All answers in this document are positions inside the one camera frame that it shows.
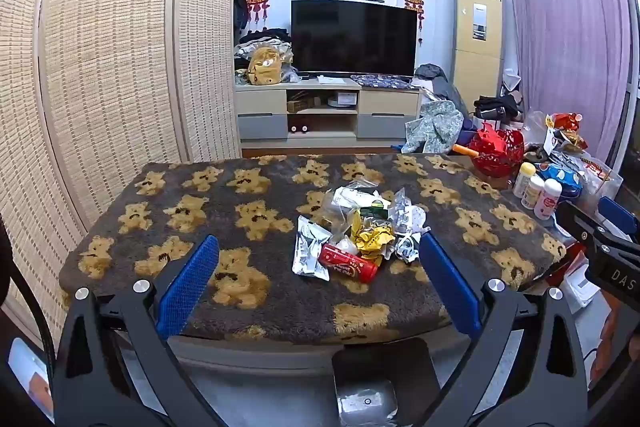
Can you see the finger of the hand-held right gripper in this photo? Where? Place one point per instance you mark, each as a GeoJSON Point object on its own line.
{"type": "Point", "coordinates": [582, 222]}
{"type": "Point", "coordinates": [617, 214]}

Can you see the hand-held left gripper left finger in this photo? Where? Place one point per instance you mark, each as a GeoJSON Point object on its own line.
{"type": "Point", "coordinates": [190, 287]}

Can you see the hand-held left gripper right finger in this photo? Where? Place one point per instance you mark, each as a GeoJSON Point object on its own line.
{"type": "Point", "coordinates": [450, 287]}

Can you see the printed plastic wrapper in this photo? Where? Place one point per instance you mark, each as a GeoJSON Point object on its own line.
{"type": "Point", "coordinates": [407, 214]}

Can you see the yellow wrapper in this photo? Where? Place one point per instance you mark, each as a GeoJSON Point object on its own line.
{"type": "Point", "coordinates": [372, 239]}

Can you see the black trash bin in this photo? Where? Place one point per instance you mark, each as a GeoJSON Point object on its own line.
{"type": "Point", "coordinates": [380, 357]}

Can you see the red snack packet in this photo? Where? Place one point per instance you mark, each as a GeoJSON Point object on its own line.
{"type": "Point", "coordinates": [350, 264]}

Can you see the green packet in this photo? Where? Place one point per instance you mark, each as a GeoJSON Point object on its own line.
{"type": "Point", "coordinates": [374, 208]}

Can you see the white tissue wad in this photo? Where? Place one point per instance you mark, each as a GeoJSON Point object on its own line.
{"type": "Point", "coordinates": [346, 247]}

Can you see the silver foil packet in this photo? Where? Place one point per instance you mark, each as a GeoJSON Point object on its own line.
{"type": "Point", "coordinates": [310, 252]}

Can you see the clear plastic bag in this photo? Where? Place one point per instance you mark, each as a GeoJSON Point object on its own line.
{"type": "Point", "coordinates": [345, 199]}

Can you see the pink label white bottle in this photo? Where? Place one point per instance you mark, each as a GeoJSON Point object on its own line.
{"type": "Point", "coordinates": [547, 202]}

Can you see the clear plastic bags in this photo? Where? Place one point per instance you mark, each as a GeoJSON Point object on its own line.
{"type": "Point", "coordinates": [597, 177]}

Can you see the blue tissue packet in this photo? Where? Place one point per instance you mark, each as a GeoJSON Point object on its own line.
{"type": "Point", "coordinates": [565, 179]}

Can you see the crumpled white paper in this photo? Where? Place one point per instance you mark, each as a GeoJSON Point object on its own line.
{"type": "Point", "coordinates": [409, 247]}

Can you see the plain white bottle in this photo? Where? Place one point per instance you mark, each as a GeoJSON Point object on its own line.
{"type": "Point", "coordinates": [532, 193]}

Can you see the yellow capped white bottle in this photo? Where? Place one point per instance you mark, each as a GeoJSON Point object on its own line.
{"type": "Point", "coordinates": [523, 182]}

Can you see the grey bear printed blanket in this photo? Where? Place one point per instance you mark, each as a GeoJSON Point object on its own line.
{"type": "Point", "coordinates": [280, 297]}

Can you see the red yellow snack bags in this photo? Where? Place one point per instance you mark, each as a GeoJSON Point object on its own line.
{"type": "Point", "coordinates": [565, 129]}

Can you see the red cutout basket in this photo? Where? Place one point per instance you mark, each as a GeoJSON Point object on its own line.
{"type": "Point", "coordinates": [495, 152]}

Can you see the clear plastic wrapper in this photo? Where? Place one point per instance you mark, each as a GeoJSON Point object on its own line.
{"type": "Point", "coordinates": [367, 402]}

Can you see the black bag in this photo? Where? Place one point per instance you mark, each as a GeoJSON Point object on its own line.
{"type": "Point", "coordinates": [495, 107]}

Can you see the floral cloth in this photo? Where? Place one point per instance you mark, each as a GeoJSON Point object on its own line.
{"type": "Point", "coordinates": [435, 127]}

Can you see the smartphone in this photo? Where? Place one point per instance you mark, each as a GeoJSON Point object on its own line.
{"type": "Point", "coordinates": [30, 377]}

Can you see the purple curtain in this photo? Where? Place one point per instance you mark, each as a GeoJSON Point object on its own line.
{"type": "Point", "coordinates": [560, 32]}

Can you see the beige standing air conditioner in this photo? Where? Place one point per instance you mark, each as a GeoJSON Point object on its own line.
{"type": "Point", "coordinates": [477, 57]}

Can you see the beige grey television cabinet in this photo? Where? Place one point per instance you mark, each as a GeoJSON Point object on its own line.
{"type": "Point", "coordinates": [390, 99]}

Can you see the grey clothes heap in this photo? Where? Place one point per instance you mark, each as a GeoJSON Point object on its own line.
{"type": "Point", "coordinates": [440, 82]}

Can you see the brown box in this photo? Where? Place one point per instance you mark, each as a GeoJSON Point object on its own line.
{"type": "Point", "coordinates": [298, 106]}

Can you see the blue patterned cloth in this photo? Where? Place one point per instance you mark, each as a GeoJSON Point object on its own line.
{"type": "Point", "coordinates": [382, 81]}

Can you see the yellow plush backpack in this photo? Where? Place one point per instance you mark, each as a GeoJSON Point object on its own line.
{"type": "Point", "coordinates": [264, 67]}

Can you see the white papers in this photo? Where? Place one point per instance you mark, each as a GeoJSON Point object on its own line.
{"type": "Point", "coordinates": [332, 80]}

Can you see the woven folding screen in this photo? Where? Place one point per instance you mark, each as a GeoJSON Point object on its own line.
{"type": "Point", "coordinates": [110, 57]}

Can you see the pile of clothes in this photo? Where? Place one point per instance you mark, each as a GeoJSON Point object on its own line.
{"type": "Point", "coordinates": [260, 39]}

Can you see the black flat television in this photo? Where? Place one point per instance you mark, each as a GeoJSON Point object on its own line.
{"type": "Point", "coordinates": [350, 37]}

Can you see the dark hanging jacket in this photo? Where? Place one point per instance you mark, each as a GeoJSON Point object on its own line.
{"type": "Point", "coordinates": [240, 12]}

